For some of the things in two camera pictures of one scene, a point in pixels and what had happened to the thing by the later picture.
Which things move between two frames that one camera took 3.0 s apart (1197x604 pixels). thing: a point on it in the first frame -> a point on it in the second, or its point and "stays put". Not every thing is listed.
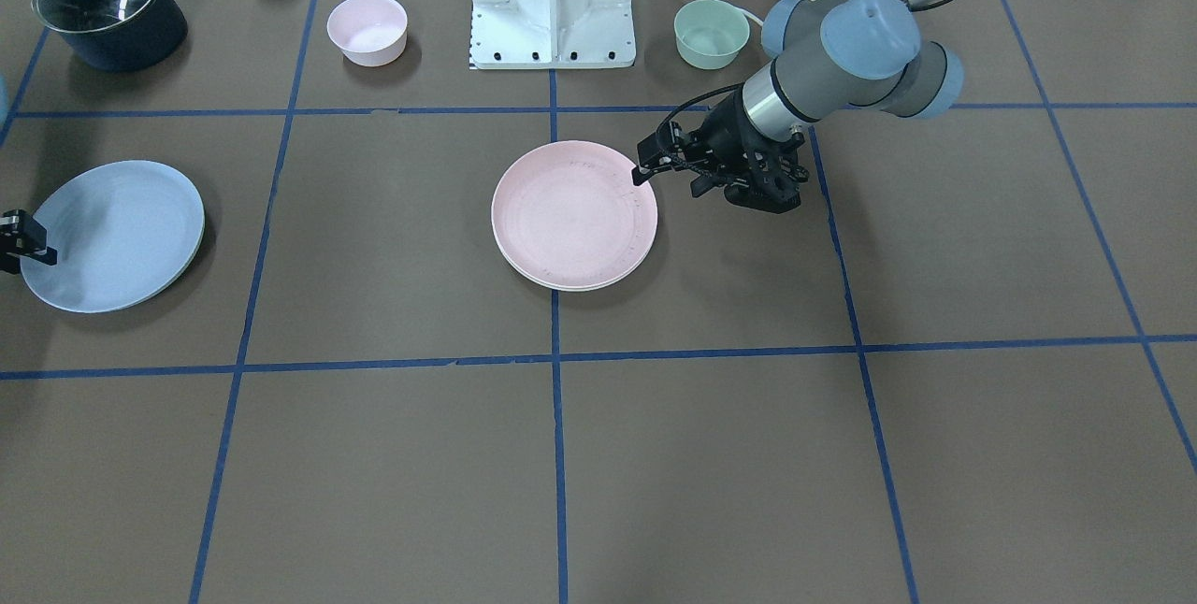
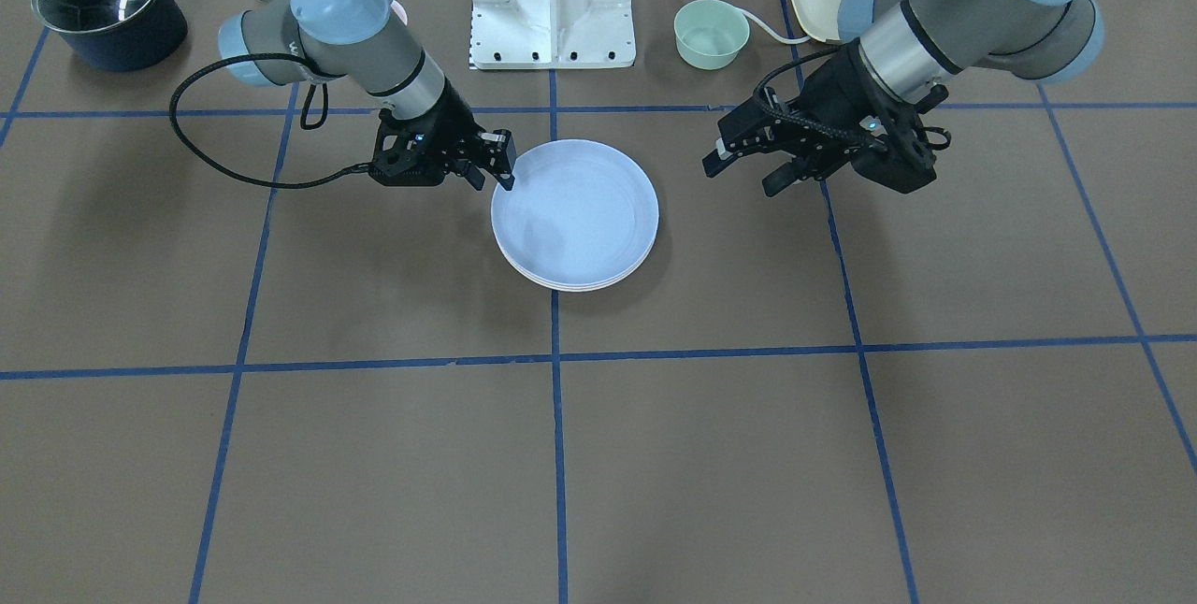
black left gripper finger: x=639 y=176 -> x=718 y=158
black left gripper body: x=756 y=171 -> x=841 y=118
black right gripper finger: x=50 y=257 -> x=504 y=177
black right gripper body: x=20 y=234 -> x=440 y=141
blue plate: x=122 y=233 -> x=576 y=212
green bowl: x=710 y=35 stays put
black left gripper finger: x=704 y=182 -> x=780 y=178
